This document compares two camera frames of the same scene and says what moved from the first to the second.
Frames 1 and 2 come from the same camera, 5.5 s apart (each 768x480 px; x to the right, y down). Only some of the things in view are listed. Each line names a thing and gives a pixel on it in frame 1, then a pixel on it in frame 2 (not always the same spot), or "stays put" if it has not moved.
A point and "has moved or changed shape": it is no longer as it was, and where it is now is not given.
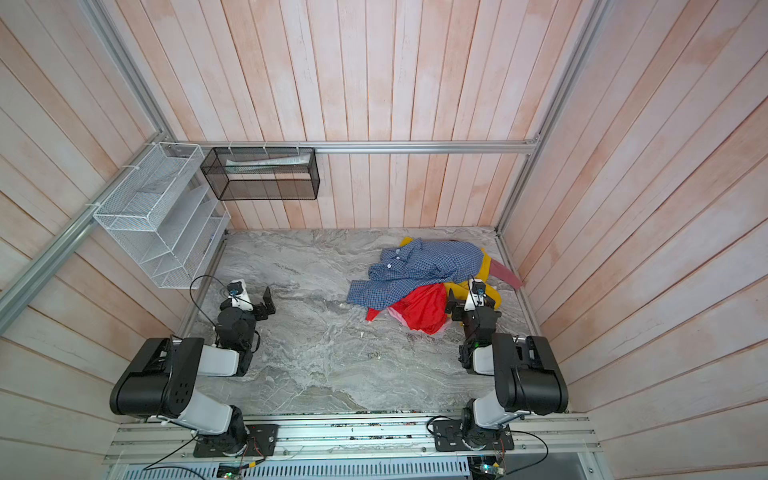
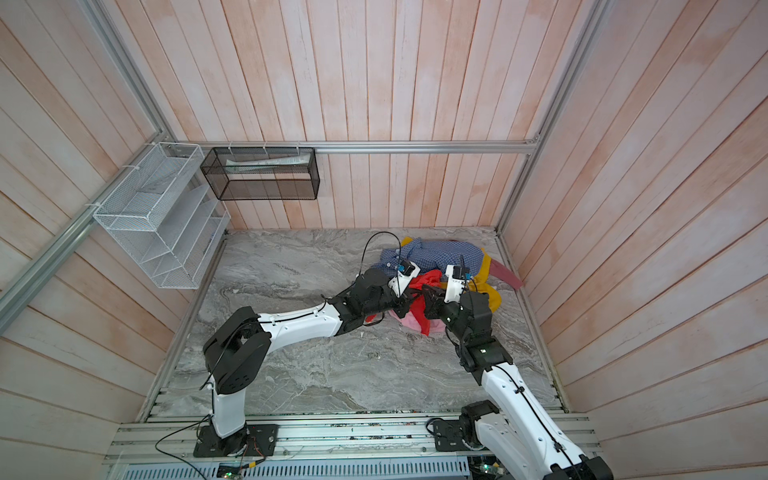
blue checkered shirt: [411, 264] stays put
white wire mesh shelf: [167, 216] stays put
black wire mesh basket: [262, 173] stays put
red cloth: [425, 311] has moved or changed shape
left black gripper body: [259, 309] -> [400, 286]
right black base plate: [447, 436] stays put
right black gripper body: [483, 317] -> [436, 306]
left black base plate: [262, 441] stays put
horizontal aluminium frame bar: [500, 145] stays put
